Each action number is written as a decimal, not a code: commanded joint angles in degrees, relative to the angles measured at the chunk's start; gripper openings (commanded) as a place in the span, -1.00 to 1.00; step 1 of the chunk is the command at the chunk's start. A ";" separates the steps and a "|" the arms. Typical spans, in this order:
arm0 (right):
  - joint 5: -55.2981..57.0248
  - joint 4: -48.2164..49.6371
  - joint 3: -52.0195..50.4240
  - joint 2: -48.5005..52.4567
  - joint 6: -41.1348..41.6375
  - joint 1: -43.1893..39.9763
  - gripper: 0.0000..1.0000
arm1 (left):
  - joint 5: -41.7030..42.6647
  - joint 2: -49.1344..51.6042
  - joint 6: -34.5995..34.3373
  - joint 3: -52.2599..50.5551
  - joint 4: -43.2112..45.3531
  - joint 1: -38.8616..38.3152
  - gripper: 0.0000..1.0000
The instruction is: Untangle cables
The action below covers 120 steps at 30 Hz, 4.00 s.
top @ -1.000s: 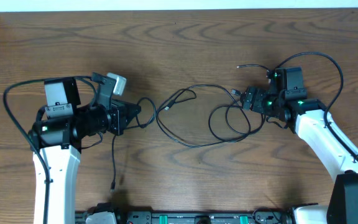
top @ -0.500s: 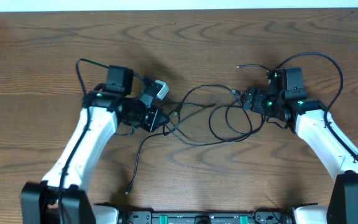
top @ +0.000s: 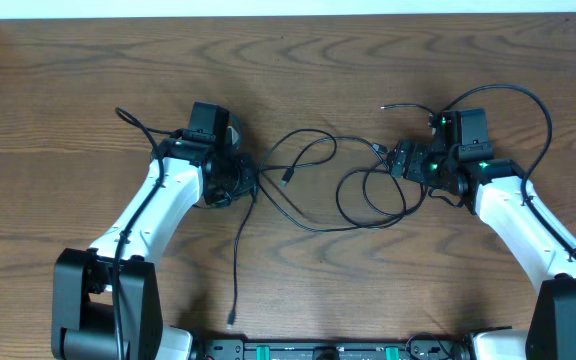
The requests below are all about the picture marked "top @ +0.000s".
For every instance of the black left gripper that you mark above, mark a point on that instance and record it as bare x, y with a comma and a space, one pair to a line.
251, 180

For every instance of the black base rail green clamps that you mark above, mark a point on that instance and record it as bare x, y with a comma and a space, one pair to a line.
328, 350

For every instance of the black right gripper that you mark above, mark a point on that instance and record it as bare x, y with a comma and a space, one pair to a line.
418, 153

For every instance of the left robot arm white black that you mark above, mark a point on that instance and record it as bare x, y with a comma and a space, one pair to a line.
106, 302

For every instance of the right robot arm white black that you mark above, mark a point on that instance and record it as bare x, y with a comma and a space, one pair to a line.
460, 160

